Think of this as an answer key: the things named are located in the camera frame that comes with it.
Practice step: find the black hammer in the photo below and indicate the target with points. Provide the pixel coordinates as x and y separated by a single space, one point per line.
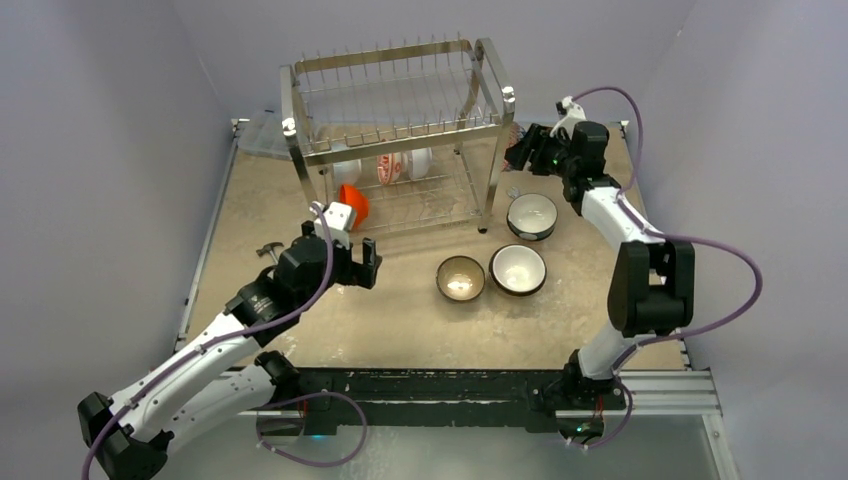
271 250

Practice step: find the white bowl brown outside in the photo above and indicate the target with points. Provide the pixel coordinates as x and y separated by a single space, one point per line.
518 270

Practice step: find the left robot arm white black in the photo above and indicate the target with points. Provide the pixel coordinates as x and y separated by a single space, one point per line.
226 369

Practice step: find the white bowl red patterned outside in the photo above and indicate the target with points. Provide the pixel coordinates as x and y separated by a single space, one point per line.
417 163

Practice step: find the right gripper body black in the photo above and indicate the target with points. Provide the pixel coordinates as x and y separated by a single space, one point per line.
536 154

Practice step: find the white bowl teal outside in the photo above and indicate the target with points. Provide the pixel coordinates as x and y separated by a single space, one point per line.
532 217

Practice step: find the orange white floral bowl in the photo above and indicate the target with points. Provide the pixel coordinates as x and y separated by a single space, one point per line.
390 167

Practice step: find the beige bowl dark patterned outside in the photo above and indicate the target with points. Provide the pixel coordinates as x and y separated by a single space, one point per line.
460 279

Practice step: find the orange diamond pattern bowl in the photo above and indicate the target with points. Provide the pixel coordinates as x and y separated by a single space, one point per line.
517 132

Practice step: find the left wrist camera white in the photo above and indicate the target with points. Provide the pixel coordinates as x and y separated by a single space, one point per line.
334 221

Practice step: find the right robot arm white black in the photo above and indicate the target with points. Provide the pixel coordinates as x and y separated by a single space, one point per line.
651 294

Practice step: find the stainless steel dish rack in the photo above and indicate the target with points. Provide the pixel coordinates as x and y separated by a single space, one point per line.
453 96

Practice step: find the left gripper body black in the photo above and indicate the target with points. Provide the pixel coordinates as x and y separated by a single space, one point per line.
342 269

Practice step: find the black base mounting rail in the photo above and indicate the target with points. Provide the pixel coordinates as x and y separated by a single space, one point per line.
537 401

